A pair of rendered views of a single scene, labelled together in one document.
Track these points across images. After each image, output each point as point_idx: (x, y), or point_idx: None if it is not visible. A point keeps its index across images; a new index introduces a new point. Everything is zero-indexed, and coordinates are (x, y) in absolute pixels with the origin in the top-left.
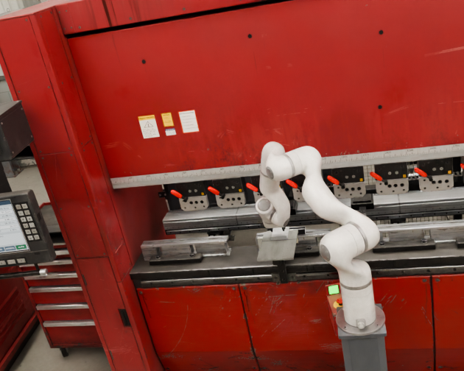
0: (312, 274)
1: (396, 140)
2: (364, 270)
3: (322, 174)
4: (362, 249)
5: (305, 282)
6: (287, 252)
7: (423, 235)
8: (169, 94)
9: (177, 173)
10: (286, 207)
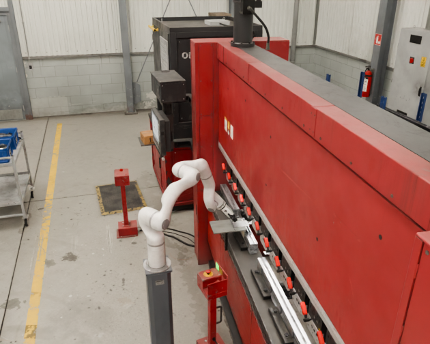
0: (231, 256)
1: (267, 212)
2: (150, 237)
3: None
4: (148, 224)
5: (230, 257)
6: (218, 230)
7: (269, 287)
8: (230, 112)
9: (227, 156)
10: (207, 201)
